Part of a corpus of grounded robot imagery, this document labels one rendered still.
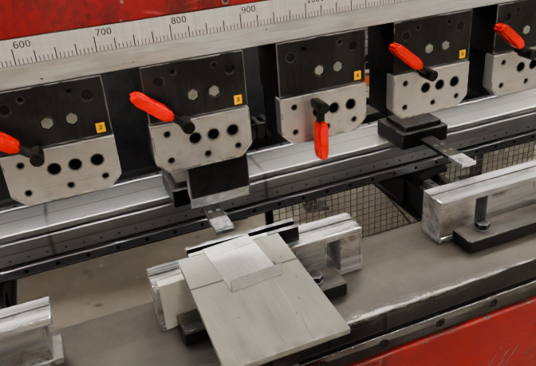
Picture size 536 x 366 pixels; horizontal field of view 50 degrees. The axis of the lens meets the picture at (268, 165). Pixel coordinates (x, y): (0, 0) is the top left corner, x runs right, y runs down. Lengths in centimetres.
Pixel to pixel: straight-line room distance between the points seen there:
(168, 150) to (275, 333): 30
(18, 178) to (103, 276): 193
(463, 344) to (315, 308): 45
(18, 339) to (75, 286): 173
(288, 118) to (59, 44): 35
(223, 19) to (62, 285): 209
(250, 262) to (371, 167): 52
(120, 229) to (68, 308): 143
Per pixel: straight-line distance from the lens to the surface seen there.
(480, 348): 127
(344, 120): 94
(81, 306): 260
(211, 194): 94
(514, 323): 129
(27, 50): 79
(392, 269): 113
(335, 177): 132
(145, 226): 122
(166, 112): 79
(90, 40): 79
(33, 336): 101
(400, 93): 98
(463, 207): 120
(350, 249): 109
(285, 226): 102
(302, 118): 90
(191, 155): 86
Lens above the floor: 156
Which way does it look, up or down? 27 degrees down
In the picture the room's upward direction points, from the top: 5 degrees counter-clockwise
